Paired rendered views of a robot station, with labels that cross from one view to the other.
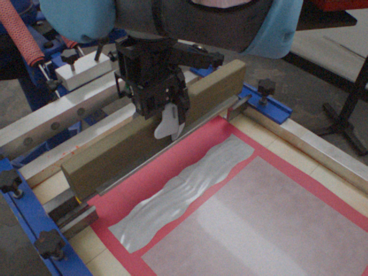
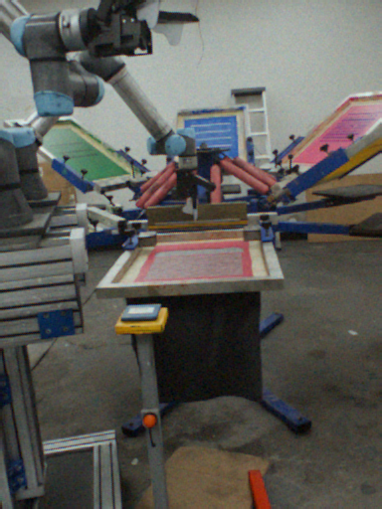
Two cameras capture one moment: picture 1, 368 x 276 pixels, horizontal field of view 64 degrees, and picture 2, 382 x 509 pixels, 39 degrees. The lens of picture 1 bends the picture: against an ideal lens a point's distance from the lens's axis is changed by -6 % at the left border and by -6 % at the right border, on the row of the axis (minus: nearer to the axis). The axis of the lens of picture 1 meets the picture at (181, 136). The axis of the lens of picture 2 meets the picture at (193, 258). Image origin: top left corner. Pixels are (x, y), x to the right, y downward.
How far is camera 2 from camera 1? 1.90 m
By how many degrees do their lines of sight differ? 52
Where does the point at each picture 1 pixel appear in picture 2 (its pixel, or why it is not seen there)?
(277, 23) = (166, 144)
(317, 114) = not seen: outside the picture
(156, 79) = (184, 184)
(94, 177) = (155, 216)
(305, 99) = not seen: outside the picture
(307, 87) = not seen: outside the picture
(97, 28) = (151, 150)
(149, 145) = (182, 218)
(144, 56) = (180, 173)
